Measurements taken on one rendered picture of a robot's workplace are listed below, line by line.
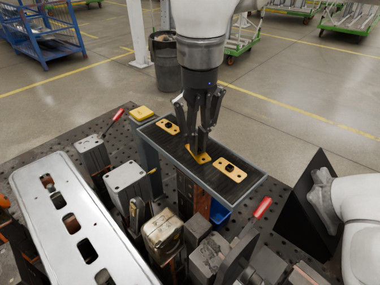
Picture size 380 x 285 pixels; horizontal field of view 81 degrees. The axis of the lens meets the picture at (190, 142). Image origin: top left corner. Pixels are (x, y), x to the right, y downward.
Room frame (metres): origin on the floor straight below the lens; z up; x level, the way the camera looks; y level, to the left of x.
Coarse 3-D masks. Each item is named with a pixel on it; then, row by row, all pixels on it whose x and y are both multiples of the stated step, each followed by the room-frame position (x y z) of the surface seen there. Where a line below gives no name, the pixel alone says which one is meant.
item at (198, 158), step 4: (188, 144) 0.46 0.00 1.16; (188, 148) 0.45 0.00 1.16; (200, 152) 0.43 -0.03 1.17; (192, 156) 0.42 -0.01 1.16; (196, 156) 0.42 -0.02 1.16; (200, 156) 0.42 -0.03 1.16; (204, 156) 0.42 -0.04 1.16; (208, 156) 0.42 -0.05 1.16; (196, 160) 0.40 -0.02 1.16; (200, 160) 0.40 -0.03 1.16; (208, 160) 0.40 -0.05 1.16; (200, 164) 0.39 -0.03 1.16
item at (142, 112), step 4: (140, 108) 0.65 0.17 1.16; (144, 108) 0.65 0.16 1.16; (132, 112) 0.63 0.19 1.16; (136, 112) 0.63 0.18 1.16; (140, 112) 0.63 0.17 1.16; (144, 112) 0.63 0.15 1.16; (148, 112) 0.63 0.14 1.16; (152, 112) 0.63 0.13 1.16; (136, 116) 0.60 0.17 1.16; (140, 116) 0.60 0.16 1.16; (144, 116) 0.60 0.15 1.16; (148, 116) 0.61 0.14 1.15; (140, 120) 0.59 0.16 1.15
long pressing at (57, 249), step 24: (24, 168) 0.52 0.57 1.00; (48, 168) 0.52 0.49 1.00; (72, 168) 0.52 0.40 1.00; (24, 192) 0.42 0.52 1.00; (48, 192) 0.42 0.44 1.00; (72, 192) 0.42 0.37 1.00; (24, 216) 0.34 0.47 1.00; (48, 216) 0.34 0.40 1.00; (96, 216) 0.34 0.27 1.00; (48, 240) 0.27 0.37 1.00; (72, 240) 0.27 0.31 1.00; (96, 240) 0.27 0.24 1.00; (120, 240) 0.27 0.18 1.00; (48, 264) 0.21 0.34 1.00; (72, 264) 0.21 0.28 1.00; (96, 264) 0.21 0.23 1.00; (120, 264) 0.21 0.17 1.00; (144, 264) 0.21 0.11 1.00
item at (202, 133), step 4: (200, 128) 0.44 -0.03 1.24; (200, 132) 0.44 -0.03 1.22; (204, 132) 0.42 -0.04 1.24; (200, 136) 0.44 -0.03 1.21; (204, 136) 0.42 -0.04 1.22; (200, 140) 0.44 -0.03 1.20; (204, 140) 0.42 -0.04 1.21; (200, 144) 0.44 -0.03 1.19; (204, 144) 0.43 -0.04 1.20; (200, 148) 0.44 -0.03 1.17; (204, 148) 0.43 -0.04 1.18; (204, 152) 0.43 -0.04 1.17
